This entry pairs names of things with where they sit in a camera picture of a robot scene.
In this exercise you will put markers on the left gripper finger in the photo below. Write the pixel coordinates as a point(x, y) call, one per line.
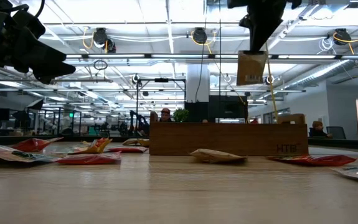
point(38, 54)
point(55, 72)

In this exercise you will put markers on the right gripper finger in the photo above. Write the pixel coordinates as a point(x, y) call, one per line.
point(259, 34)

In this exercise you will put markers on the tan tea packet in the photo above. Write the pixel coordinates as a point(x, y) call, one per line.
point(251, 68)
point(216, 155)
point(129, 142)

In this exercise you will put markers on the red strawberry tea packet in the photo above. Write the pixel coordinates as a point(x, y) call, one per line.
point(88, 159)
point(315, 160)
point(127, 149)
point(32, 144)

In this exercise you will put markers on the black background robot arm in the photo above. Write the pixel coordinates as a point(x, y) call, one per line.
point(139, 121)

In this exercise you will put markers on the wooden tea box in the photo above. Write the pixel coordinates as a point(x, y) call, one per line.
point(228, 140)

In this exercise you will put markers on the person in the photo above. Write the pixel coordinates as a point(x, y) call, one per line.
point(318, 130)
point(165, 115)

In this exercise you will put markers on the small potted plant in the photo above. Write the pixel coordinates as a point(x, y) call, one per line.
point(180, 115)

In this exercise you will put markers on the grey office chair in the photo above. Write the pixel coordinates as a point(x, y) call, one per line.
point(337, 132)

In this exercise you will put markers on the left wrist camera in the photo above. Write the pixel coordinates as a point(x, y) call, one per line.
point(29, 25)

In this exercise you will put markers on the silver ventilation duct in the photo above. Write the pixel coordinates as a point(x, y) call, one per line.
point(322, 73)

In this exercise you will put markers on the black gantry frame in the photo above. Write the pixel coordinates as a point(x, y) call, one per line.
point(161, 80)

